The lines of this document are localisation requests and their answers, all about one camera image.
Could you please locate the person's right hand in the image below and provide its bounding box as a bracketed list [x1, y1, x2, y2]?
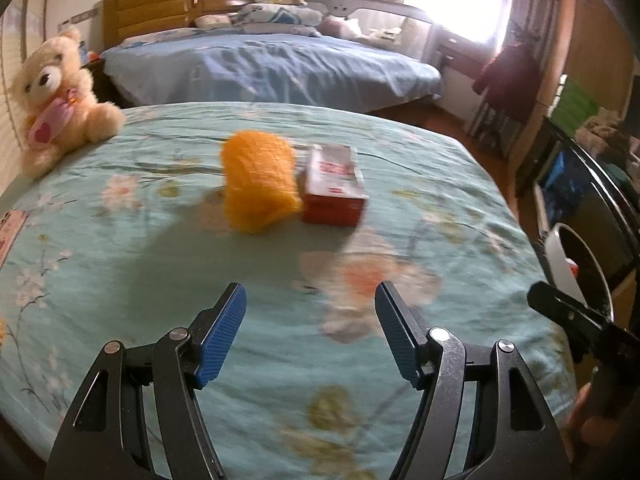
[562, 380, 603, 456]

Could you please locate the wooden headboard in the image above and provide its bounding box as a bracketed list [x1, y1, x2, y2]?
[102, 0, 264, 52]

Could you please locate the wooden wardrobe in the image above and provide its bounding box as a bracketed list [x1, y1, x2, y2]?
[524, 0, 637, 127]

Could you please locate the orange mesh pouf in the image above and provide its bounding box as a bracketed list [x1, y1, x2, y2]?
[220, 129, 304, 234]

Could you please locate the brown knitted bundle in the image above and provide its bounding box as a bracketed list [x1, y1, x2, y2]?
[574, 116, 632, 162]

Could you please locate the white trash bin black liner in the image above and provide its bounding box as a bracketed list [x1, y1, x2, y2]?
[545, 221, 619, 324]

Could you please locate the grey bed guard rail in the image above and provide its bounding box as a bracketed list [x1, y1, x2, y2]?
[304, 0, 436, 62]

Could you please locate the dark wooden nightstand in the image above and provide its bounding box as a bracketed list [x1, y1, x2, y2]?
[82, 57, 121, 109]

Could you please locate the grey desk with drawers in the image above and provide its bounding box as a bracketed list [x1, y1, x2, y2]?
[437, 34, 502, 69]

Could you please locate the dark chair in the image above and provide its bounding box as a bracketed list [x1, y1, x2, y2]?
[469, 89, 522, 157]

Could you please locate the pale pink pillow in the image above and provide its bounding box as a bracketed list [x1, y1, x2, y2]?
[193, 12, 236, 30]

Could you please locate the white cloth bundle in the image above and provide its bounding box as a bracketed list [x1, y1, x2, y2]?
[319, 16, 362, 39]

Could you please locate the dark hanging coat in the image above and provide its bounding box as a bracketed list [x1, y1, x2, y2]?
[472, 42, 544, 124]

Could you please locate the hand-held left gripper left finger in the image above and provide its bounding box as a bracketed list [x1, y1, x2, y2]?
[46, 282, 248, 480]

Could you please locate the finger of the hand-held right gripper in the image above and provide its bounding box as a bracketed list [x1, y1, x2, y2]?
[527, 282, 640, 357]

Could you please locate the cream teddy bear pink heart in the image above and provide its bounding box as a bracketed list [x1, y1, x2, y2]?
[10, 27, 127, 179]

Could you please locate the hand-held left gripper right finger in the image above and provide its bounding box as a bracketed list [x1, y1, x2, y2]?
[374, 281, 573, 480]

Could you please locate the red cardboard box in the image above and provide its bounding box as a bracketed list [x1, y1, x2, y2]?
[299, 143, 370, 226]

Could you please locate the green box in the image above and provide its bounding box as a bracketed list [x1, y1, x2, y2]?
[554, 74, 599, 134]

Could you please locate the bed with blue sheet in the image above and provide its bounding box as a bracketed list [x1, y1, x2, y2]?
[99, 31, 444, 116]

